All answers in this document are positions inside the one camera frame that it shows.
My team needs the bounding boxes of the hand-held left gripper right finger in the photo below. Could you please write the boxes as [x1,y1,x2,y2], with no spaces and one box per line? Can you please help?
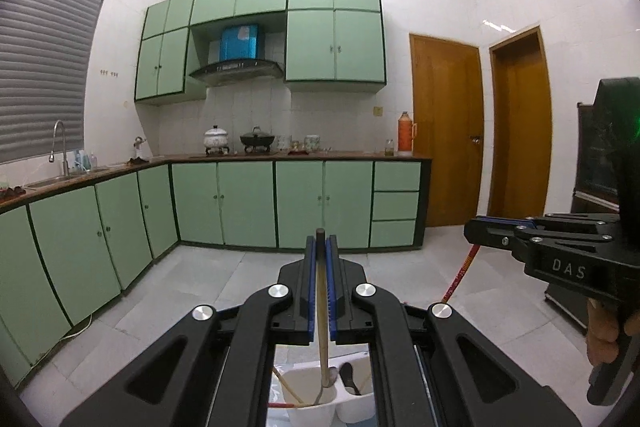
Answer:
[325,234,583,427]

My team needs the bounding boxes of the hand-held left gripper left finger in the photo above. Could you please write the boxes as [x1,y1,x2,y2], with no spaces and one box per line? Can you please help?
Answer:
[57,234,318,427]

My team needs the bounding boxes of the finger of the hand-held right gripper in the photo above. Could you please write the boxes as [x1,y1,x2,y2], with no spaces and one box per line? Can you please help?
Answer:
[474,213,622,233]
[464,222,615,259]

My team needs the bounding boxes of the plain wooden chopstick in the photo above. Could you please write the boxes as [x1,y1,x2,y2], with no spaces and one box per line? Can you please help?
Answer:
[271,367,302,404]
[315,229,337,389]

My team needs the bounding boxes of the black chopstick with silver band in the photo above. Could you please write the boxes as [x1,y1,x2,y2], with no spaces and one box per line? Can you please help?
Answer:
[339,362,364,396]

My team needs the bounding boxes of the white plastic container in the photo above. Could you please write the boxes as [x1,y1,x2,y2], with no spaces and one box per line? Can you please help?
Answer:
[272,364,338,427]
[335,354,376,424]

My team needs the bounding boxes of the person's right hand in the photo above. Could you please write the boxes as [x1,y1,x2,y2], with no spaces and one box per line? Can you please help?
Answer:
[586,299,625,367]

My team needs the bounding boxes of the dark wooden cabinet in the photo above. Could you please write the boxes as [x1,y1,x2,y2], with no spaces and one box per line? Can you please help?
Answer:
[544,101,640,335]

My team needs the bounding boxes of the green base kitchen cabinets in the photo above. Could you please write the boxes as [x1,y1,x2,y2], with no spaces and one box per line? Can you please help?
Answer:
[0,152,432,390]

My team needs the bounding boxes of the plain wooden door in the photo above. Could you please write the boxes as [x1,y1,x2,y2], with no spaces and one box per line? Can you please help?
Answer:
[488,25,554,221]

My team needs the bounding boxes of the orange thermos flask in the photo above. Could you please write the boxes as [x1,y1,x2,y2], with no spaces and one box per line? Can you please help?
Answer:
[397,110,416,157]

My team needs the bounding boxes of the white utensil holder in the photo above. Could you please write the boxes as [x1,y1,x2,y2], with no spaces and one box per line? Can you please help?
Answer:
[266,347,376,427]

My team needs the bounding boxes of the black wok with lid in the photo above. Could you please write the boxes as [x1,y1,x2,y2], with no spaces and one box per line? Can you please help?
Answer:
[239,126,276,154]

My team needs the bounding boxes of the white cooking pot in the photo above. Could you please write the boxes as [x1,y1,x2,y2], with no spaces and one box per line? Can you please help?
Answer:
[203,125,231,156]

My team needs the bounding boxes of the black range hood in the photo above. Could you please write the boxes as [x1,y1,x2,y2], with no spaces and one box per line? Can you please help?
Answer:
[188,59,285,87]

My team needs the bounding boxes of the blue wrapped hood chimney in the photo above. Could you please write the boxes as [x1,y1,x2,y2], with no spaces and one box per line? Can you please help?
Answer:
[219,24,260,60]

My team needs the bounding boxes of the metal sink faucet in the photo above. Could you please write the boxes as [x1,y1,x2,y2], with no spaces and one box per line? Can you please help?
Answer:
[48,120,71,176]

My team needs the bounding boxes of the metal kitchen sink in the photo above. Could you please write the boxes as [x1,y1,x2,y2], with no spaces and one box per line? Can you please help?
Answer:
[26,173,68,188]

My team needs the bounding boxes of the grey window blind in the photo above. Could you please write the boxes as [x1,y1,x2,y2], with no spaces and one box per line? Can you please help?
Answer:
[0,0,107,166]

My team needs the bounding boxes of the wooden door with handle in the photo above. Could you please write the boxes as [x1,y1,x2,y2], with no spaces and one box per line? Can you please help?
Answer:
[409,33,484,228]

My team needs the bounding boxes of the white power cable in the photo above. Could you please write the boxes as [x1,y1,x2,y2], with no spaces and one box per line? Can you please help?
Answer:
[59,313,94,344]

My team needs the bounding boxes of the green wall kitchen cabinets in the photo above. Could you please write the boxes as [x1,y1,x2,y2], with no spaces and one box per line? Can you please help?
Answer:
[134,0,388,106]

